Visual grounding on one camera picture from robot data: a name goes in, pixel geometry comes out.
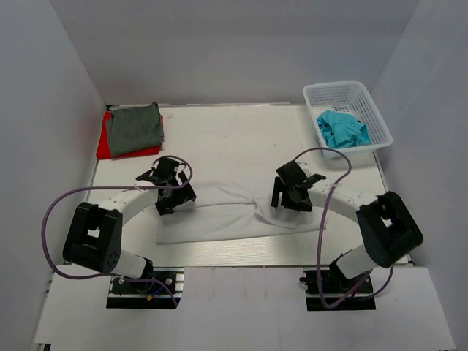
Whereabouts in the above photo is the white t shirt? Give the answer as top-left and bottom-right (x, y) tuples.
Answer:
(155, 178), (322, 244)

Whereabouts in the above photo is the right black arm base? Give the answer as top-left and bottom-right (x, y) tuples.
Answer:
(299, 269), (376, 312)

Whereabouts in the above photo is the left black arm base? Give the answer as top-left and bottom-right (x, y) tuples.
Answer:
(106, 268), (184, 310)

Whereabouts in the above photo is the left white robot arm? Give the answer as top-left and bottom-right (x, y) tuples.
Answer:
(63, 156), (197, 292)

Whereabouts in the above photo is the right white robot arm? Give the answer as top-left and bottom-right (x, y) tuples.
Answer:
(271, 161), (423, 292)

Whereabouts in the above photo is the folded grey t shirt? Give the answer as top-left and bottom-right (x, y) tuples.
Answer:
(106, 102), (165, 157)

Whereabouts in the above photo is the folded red t shirt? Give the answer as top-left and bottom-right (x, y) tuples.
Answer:
(96, 111), (162, 160)

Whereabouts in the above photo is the teal crumpled t shirt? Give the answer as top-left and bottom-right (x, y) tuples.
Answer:
(317, 110), (371, 148)

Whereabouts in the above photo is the white plastic basket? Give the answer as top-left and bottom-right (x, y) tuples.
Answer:
(303, 81), (393, 158)

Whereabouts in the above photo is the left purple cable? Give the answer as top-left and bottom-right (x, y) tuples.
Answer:
(42, 156), (195, 308)

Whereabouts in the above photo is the purple cable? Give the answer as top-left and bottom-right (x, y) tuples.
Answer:
(42, 156), (195, 308)
(292, 147), (395, 310)

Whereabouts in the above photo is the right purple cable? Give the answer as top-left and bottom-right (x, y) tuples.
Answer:
(292, 147), (395, 310)

